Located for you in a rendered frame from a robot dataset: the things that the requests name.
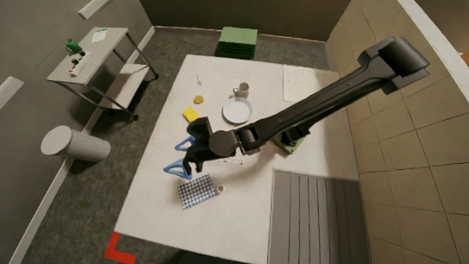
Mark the blue and white checkered cloth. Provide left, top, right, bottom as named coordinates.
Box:
left=178, top=173, right=217, bottom=210

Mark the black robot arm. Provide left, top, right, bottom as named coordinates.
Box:
left=186, top=35, right=430, bottom=160

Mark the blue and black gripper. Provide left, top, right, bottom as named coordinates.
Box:
left=163, top=135, right=219, bottom=180

